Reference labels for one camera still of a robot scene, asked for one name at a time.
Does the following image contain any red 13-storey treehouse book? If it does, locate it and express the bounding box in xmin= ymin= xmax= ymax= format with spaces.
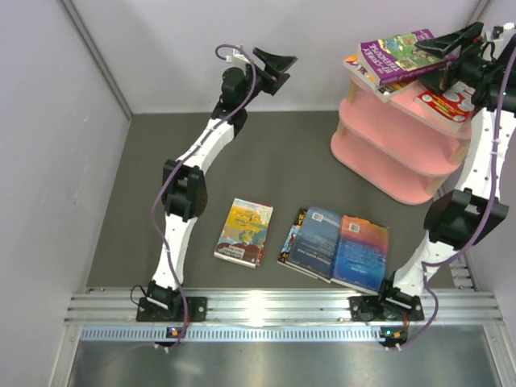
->
xmin=414 ymin=81 xmax=478 ymax=133

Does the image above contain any dark brown paperback book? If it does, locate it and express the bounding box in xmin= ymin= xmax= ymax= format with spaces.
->
xmin=374 ymin=79 xmax=422 ymax=103

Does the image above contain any purple 117-storey treehouse book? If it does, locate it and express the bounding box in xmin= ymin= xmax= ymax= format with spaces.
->
xmin=356 ymin=29 xmax=456 ymax=86

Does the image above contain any Roald Dahl Charlie book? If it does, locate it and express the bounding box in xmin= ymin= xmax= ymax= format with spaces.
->
xmin=343 ymin=55 xmax=383 ymax=90

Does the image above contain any yellow illustrated paperback book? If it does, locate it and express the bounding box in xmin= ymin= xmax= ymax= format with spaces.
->
xmin=214 ymin=198 xmax=273 ymax=268

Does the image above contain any black yellow book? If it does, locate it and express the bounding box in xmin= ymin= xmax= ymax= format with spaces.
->
xmin=277 ymin=208 xmax=308 ymax=265

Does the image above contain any red starred book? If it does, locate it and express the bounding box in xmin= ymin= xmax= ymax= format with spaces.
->
xmin=256 ymin=245 xmax=265 ymax=267

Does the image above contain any blue orange paperback book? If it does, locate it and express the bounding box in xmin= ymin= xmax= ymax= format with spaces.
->
xmin=331 ymin=215 xmax=390 ymax=295

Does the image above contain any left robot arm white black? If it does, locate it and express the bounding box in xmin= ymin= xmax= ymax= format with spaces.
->
xmin=136 ymin=45 xmax=298 ymax=324

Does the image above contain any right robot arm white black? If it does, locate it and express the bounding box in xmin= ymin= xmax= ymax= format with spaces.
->
xmin=372 ymin=22 xmax=515 ymax=320

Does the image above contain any pink three-tier shelf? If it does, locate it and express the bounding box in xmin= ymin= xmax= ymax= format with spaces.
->
xmin=331 ymin=74 xmax=472 ymax=206

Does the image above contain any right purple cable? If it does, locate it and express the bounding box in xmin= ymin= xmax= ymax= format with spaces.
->
xmin=386 ymin=23 xmax=516 ymax=352

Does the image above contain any aluminium mounting rail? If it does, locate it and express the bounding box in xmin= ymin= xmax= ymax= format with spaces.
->
xmin=64 ymin=289 xmax=503 ymax=327

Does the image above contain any perforated cable duct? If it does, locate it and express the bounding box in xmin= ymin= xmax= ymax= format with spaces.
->
xmin=80 ymin=326 xmax=402 ymax=343

